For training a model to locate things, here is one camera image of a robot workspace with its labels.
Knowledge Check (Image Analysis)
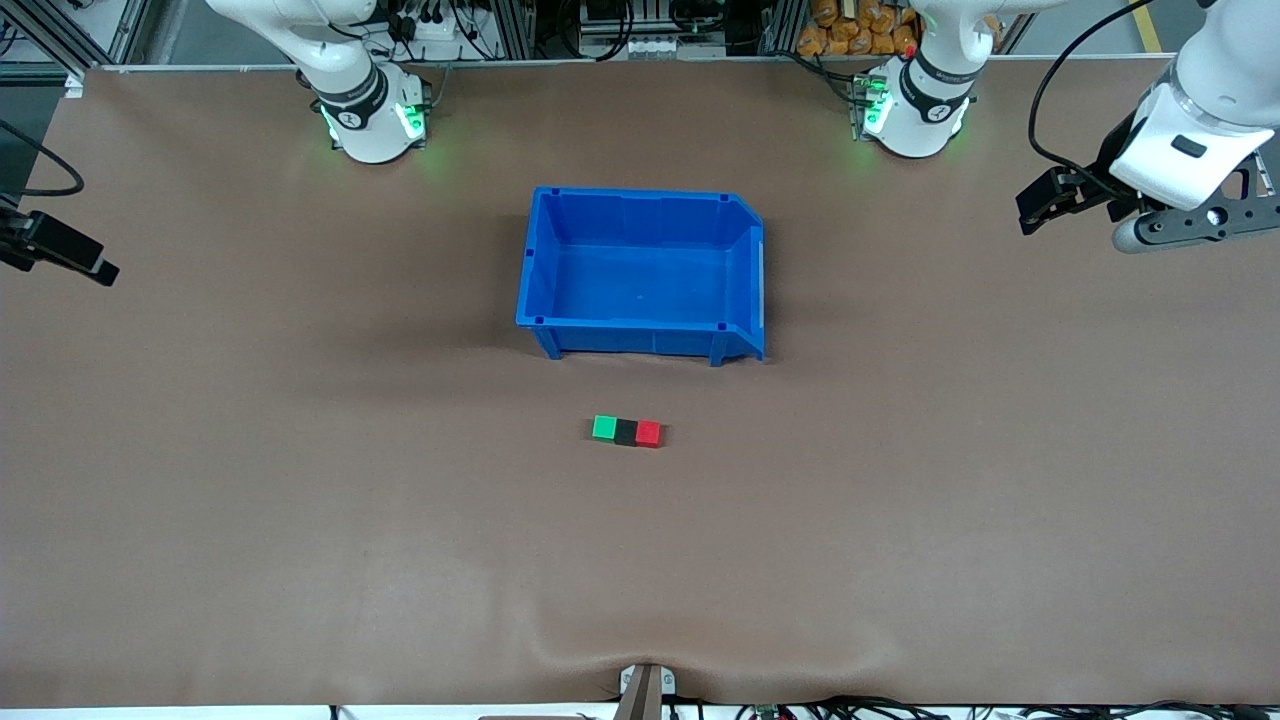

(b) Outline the orange snack bag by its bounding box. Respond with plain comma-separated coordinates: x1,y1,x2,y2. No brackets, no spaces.
797,0,921,57

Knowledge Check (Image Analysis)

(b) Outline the brown table mat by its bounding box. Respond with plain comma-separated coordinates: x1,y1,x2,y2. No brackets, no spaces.
0,62,1280,707

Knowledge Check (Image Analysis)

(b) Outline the blue plastic storage bin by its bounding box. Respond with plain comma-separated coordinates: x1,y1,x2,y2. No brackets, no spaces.
516,186,766,367

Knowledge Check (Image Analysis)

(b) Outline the white power strip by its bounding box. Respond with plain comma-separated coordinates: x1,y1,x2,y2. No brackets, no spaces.
398,12,473,45

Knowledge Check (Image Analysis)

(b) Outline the metal table edge clamp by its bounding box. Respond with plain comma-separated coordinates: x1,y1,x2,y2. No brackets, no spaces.
618,663,677,720

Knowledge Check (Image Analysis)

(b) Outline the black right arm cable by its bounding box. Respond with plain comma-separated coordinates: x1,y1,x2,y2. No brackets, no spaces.
0,118,86,199

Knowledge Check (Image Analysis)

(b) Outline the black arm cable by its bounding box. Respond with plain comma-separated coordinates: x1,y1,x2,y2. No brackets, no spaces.
0,118,86,199
1028,0,1159,175

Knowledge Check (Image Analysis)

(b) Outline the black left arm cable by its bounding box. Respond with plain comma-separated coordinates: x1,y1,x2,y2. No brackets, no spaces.
1028,0,1159,175

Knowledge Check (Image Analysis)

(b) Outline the aluminium frame post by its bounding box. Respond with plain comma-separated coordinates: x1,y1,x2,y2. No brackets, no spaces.
760,0,803,57
495,0,537,61

